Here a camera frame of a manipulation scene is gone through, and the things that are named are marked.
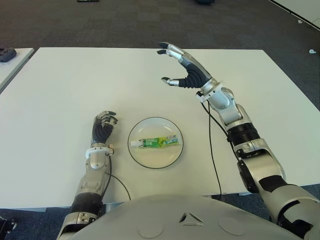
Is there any green toothpaste tube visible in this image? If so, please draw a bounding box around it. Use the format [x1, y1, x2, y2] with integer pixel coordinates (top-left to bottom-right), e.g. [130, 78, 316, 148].
[130, 133, 180, 149]

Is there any white plate black rim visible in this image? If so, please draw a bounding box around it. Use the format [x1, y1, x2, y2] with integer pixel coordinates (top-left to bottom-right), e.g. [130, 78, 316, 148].
[127, 116, 186, 171]

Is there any dark game controller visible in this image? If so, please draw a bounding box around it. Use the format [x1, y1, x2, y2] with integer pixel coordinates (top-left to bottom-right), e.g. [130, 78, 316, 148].
[0, 48, 17, 63]

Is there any grey robot torso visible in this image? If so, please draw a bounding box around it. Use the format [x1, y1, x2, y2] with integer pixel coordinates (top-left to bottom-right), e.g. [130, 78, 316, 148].
[72, 194, 303, 240]

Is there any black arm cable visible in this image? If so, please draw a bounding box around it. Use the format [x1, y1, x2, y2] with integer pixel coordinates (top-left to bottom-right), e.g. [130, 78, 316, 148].
[101, 152, 132, 201]
[200, 96, 230, 201]

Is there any long white table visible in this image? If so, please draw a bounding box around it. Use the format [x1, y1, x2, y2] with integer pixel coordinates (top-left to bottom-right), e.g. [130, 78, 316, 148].
[268, 0, 320, 31]

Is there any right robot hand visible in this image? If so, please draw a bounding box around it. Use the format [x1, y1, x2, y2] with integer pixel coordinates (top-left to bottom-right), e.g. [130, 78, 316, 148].
[156, 41, 218, 92]

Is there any white side table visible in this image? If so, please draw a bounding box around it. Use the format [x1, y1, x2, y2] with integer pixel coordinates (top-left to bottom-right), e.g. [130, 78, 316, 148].
[0, 47, 35, 93]

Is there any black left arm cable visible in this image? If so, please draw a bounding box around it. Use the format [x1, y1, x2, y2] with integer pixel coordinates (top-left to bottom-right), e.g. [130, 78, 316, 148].
[101, 152, 132, 201]

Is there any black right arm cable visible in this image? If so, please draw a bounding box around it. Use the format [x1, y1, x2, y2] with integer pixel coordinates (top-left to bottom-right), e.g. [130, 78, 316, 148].
[200, 96, 230, 201]

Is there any black device on floor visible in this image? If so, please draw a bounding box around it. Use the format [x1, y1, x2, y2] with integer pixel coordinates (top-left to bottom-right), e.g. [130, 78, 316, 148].
[0, 213, 17, 235]

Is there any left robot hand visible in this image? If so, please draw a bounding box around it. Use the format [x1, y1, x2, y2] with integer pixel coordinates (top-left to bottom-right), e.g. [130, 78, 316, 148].
[91, 109, 119, 146]

